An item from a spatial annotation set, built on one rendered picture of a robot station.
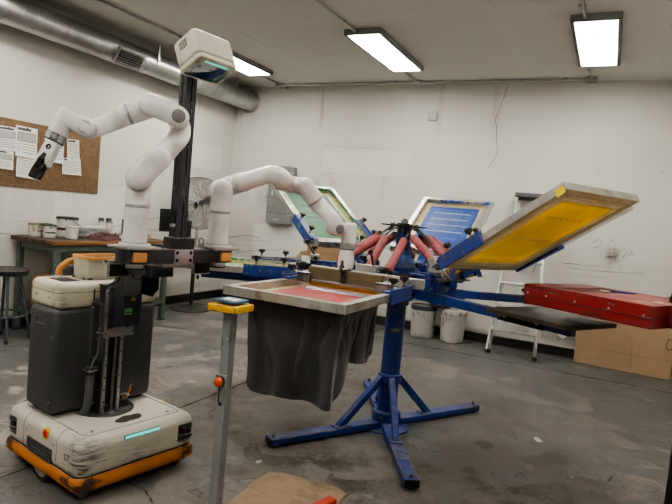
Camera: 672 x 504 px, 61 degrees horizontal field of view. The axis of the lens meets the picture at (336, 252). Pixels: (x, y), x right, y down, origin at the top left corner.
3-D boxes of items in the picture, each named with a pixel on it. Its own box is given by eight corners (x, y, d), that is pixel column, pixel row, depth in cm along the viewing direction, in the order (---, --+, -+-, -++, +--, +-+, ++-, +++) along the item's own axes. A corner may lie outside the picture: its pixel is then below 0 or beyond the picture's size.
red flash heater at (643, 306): (715, 331, 234) (719, 302, 233) (659, 336, 208) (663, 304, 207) (580, 304, 284) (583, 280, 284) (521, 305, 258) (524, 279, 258)
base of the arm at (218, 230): (193, 244, 267) (196, 211, 266) (214, 244, 277) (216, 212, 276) (216, 247, 257) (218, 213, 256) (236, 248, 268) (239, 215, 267)
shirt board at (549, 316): (617, 341, 265) (619, 324, 265) (565, 346, 242) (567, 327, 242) (421, 293, 375) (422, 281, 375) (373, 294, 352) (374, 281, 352)
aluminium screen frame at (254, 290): (345, 315, 220) (346, 305, 220) (222, 293, 246) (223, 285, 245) (409, 296, 291) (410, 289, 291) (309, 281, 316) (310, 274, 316)
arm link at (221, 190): (210, 212, 258) (213, 177, 257) (207, 212, 271) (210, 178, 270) (231, 214, 261) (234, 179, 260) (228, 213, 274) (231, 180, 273)
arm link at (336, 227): (306, 205, 282) (330, 238, 287) (313, 205, 270) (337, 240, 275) (319, 194, 283) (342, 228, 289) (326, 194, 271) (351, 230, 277)
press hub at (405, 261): (403, 443, 344) (426, 220, 335) (344, 427, 360) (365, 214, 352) (422, 424, 379) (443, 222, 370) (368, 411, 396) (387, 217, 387)
